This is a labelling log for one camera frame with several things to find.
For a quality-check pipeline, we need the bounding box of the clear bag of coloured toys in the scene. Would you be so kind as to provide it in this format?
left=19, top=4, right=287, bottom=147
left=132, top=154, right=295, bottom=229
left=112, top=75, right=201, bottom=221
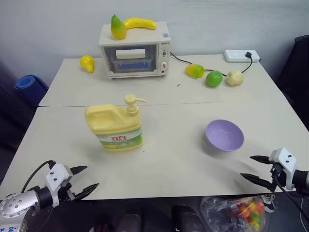
left=199, top=195, right=267, bottom=232

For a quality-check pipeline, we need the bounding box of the cream toaster oven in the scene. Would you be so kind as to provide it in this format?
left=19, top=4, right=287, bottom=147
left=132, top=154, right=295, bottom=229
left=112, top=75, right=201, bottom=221
left=98, top=21, right=172, bottom=80

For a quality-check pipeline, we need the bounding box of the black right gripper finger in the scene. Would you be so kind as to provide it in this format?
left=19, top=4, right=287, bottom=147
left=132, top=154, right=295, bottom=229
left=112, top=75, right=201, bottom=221
left=240, top=172, right=276, bottom=192
left=250, top=155, right=271, bottom=165

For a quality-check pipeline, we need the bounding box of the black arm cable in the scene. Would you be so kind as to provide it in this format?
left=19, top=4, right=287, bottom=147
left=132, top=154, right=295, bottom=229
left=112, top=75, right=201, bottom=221
left=272, top=166, right=309, bottom=218
left=21, top=159, right=55, bottom=193

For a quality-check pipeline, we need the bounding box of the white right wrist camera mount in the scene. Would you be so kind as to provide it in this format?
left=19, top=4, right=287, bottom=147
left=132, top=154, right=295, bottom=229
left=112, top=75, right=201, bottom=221
left=268, top=147, right=297, bottom=191

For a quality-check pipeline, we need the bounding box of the green toy apple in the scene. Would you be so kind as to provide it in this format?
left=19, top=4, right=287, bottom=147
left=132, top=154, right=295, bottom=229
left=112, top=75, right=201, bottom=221
left=205, top=70, right=223, bottom=88

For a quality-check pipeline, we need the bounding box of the yellow detergent pump bottle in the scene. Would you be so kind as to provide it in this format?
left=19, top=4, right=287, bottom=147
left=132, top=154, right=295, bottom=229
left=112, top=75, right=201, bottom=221
left=84, top=93, right=147, bottom=152

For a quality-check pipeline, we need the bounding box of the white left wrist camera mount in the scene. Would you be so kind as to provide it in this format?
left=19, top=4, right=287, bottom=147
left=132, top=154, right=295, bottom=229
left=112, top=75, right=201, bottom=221
left=45, top=163, right=73, bottom=208

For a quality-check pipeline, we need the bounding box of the white power strip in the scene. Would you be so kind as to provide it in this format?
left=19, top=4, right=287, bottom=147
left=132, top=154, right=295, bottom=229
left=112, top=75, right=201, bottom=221
left=223, top=49, right=261, bottom=63

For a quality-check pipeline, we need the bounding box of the yellow toy banana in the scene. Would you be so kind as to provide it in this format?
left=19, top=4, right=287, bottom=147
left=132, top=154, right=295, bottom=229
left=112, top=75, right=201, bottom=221
left=124, top=17, right=157, bottom=31

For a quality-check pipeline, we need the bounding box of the white and navy sneaker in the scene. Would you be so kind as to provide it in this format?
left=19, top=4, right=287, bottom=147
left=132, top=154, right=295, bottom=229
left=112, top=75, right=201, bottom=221
left=260, top=193, right=276, bottom=213

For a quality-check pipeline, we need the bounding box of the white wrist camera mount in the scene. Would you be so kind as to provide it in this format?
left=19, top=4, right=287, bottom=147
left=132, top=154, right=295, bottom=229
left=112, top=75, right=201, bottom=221
left=45, top=163, right=73, bottom=208
left=268, top=147, right=297, bottom=191

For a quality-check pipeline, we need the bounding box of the yellow toy lemon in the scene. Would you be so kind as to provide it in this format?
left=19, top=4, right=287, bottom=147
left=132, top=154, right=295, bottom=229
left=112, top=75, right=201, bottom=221
left=80, top=55, right=95, bottom=73

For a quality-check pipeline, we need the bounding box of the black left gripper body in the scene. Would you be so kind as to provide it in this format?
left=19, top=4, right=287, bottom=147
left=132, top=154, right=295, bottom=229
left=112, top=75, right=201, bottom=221
left=58, top=174, right=79, bottom=202

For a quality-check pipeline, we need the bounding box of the purple plastic bowl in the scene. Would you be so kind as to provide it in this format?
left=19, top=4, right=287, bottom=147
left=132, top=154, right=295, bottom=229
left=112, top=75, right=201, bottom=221
left=205, top=119, right=245, bottom=152

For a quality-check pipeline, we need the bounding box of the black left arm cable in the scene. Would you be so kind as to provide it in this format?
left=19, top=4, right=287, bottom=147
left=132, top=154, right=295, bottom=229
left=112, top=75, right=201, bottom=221
left=21, top=159, right=55, bottom=193

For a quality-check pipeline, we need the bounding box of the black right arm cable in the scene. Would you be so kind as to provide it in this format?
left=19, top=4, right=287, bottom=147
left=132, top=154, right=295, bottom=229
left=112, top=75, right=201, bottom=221
left=272, top=166, right=309, bottom=218

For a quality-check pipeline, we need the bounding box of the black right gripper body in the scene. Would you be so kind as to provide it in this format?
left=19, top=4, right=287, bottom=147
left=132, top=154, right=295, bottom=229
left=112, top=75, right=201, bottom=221
left=270, top=163, right=287, bottom=191

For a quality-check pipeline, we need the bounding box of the black oven power cable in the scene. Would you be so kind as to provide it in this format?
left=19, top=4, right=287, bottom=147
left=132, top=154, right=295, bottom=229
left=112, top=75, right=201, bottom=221
left=170, top=51, right=253, bottom=76

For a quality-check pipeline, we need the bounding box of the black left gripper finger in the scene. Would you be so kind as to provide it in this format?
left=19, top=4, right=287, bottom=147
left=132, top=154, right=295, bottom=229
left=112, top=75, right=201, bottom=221
left=76, top=182, right=100, bottom=200
left=69, top=165, right=88, bottom=176

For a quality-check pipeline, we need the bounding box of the cream toy fruit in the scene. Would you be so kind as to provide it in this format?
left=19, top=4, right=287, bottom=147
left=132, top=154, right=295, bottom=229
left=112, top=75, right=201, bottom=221
left=226, top=70, right=244, bottom=87

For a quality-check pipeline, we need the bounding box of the yellow green toy mango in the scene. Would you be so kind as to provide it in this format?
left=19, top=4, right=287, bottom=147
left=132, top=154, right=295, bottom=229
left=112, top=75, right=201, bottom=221
left=185, top=63, right=206, bottom=79

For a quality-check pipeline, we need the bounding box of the blue rolled foam mat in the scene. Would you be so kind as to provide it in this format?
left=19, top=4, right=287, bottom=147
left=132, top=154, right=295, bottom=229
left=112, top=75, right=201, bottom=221
left=14, top=74, right=49, bottom=99

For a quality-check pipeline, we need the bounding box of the green yellow toy pear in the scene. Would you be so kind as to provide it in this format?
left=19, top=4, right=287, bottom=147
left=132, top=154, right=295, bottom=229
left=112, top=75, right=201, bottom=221
left=110, top=14, right=127, bottom=40

